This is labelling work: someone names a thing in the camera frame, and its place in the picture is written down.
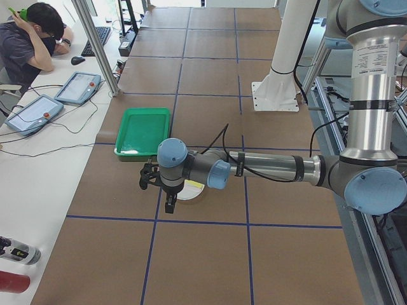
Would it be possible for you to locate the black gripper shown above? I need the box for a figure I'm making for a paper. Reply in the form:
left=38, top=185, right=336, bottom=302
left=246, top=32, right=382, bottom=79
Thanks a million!
left=163, top=187, right=179, bottom=214

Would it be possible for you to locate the white round plate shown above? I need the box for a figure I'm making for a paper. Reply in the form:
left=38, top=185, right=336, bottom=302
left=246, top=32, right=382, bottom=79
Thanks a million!
left=177, top=180, right=205, bottom=200

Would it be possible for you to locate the yellow plastic spoon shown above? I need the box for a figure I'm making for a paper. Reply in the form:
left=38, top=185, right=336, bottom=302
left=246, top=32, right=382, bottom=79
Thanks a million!
left=186, top=180, right=204, bottom=188

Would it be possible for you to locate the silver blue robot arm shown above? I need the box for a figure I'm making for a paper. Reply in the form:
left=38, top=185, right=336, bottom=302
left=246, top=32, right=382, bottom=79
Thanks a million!
left=140, top=1, right=406, bottom=215

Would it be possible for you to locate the green plastic tray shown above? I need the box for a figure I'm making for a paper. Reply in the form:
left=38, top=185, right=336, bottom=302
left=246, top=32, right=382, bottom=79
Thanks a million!
left=114, top=107, right=170, bottom=161

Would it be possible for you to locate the far blue teach pendant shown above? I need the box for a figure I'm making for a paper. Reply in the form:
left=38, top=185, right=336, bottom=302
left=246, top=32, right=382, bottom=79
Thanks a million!
left=54, top=71, right=101, bottom=105

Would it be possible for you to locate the blue teach pendant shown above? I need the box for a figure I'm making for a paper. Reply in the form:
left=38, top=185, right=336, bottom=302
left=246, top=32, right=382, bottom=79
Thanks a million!
left=54, top=71, right=101, bottom=105
left=5, top=95, right=64, bottom=136

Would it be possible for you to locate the near blue teach pendant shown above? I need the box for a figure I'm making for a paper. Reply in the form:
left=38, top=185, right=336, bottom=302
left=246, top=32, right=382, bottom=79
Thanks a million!
left=5, top=95, right=64, bottom=136

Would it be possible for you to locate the black computer mouse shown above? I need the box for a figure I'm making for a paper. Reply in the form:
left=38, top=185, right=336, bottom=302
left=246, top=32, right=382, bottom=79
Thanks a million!
left=71, top=56, right=86, bottom=65

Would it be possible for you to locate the black keyboard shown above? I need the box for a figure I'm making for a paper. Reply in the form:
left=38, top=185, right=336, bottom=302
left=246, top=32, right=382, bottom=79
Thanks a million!
left=81, top=26, right=112, bottom=57

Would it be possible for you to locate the red bottle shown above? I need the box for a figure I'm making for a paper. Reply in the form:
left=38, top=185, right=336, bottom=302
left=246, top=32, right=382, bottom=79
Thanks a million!
left=0, top=271, right=31, bottom=294

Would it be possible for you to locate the seated person dark shirt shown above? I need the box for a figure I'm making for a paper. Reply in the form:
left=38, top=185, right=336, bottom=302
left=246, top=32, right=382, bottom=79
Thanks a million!
left=1, top=2, right=74, bottom=95

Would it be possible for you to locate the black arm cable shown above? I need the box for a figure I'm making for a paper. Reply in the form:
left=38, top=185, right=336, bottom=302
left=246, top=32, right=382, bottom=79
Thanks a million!
left=200, top=123, right=350, bottom=184

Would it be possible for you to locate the white camera pillar mount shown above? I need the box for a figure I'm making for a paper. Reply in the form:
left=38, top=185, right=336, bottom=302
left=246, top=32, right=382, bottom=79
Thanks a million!
left=252, top=0, right=319, bottom=112

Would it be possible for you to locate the aluminium frame post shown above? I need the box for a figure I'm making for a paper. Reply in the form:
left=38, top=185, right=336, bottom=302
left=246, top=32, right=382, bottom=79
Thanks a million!
left=72, top=0, right=120, bottom=97

